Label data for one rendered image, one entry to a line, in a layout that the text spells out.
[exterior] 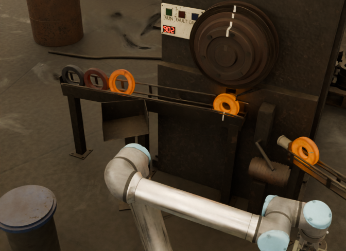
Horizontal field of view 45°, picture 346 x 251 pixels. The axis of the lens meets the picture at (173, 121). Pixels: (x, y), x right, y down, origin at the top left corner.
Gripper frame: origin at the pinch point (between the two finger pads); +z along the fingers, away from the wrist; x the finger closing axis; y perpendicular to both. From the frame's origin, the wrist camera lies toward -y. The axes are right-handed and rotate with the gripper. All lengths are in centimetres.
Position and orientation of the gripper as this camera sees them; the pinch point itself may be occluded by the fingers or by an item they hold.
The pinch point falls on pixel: (307, 246)
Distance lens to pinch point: 181.2
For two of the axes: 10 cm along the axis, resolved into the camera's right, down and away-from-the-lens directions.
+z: 1.4, 6.0, 7.9
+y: -3.9, 7.7, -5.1
